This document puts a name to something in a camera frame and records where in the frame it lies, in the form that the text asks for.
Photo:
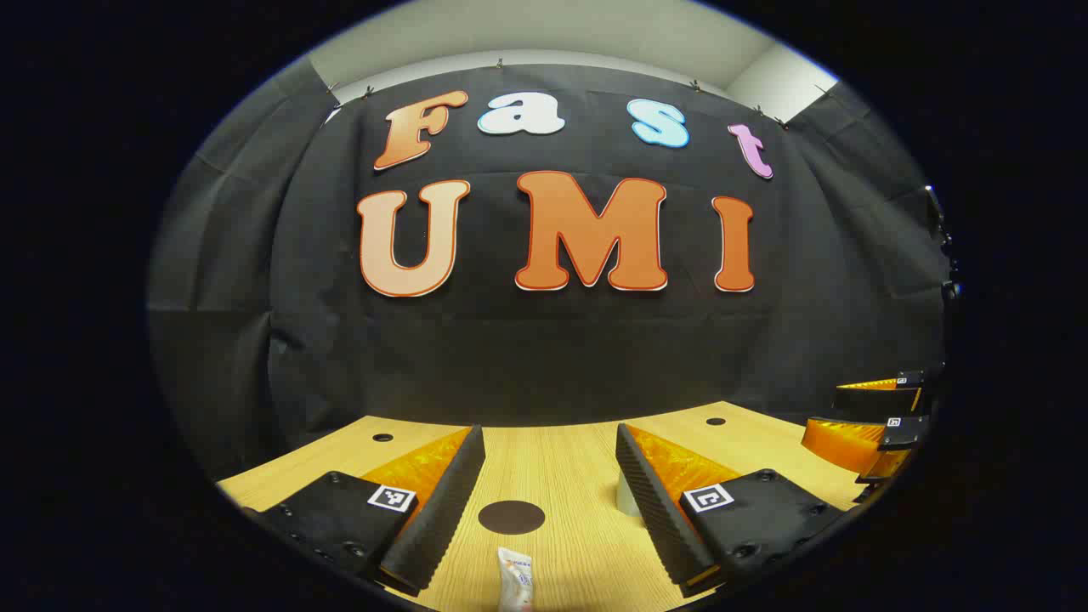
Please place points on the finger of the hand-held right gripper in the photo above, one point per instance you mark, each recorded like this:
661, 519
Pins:
841, 442
875, 399

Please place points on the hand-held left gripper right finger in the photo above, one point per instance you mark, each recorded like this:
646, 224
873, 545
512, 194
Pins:
659, 518

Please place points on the black backdrop cloth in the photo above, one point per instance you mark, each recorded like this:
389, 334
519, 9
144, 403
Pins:
552, 357

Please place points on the white toothpaste tube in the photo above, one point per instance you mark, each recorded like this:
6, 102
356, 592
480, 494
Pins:
515, 582

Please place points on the wooden desktop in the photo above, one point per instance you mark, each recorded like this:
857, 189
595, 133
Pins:
552, 467

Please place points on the dark brown round coaster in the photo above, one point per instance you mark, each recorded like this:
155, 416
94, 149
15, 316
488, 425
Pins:
511, 517

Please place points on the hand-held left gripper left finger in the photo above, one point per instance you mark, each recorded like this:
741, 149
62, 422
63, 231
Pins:
442, 518

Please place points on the light blue cup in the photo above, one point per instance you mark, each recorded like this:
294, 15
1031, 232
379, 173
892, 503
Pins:
626, 501

